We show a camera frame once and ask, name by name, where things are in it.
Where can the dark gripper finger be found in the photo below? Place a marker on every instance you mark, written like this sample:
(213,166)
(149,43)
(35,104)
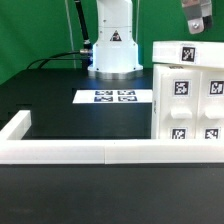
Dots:
(193,13)
(206,6)

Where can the white cabinet top box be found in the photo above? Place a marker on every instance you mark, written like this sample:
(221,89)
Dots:
(196,53)

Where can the white cabinet body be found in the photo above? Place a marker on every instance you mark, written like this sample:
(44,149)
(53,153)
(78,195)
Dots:
(157,73)

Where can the white cabinet door panel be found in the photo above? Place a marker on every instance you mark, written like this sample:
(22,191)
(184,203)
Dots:
(210,121)

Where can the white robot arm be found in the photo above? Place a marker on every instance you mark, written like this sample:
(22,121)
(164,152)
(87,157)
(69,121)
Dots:
(115,53)

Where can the white base tag plate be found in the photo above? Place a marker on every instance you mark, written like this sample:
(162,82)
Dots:
(113,96)

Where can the green backdrop curtain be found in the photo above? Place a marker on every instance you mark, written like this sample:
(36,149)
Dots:
(36,29)

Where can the white U-shaped fence frame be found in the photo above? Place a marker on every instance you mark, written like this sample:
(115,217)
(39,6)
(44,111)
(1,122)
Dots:
(14,149)

